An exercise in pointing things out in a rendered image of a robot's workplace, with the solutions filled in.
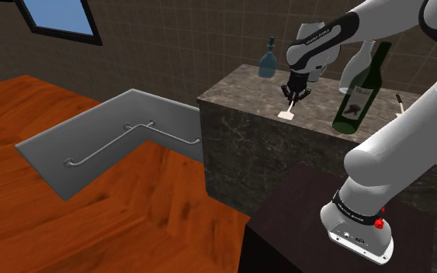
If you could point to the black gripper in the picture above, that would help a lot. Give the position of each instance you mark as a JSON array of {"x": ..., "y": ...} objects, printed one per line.
[{"x": 298, "y": 80}]

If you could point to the white spatula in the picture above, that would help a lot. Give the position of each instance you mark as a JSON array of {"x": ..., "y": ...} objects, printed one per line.
[{"x": 286, "y": 114}]

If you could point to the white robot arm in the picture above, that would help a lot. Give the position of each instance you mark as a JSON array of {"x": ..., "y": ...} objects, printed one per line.
[{"x": 399, "y": 151}]

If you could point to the blue glass bottle with stopper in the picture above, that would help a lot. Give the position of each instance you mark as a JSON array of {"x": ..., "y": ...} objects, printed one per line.
[{"x": 267, "y": 65}]

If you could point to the clear glass bottle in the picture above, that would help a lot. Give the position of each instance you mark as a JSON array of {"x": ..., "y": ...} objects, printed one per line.
[{"x": 348, "y": 73}]

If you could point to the dark green wine bottle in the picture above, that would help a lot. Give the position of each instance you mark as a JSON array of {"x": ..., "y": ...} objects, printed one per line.
[{"x": 356, "y": 106}]

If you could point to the dark robot stand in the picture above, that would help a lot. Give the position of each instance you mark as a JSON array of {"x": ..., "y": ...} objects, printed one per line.
[{"x": 290, "y": 227}]

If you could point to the black-framed window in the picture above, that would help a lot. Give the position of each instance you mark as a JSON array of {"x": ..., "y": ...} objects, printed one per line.
[{"x": 61, "y": 15}]

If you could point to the grey panel with grab rail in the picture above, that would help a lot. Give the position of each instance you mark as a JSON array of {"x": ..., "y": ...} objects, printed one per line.
[{"x": 100, "y": 124}]

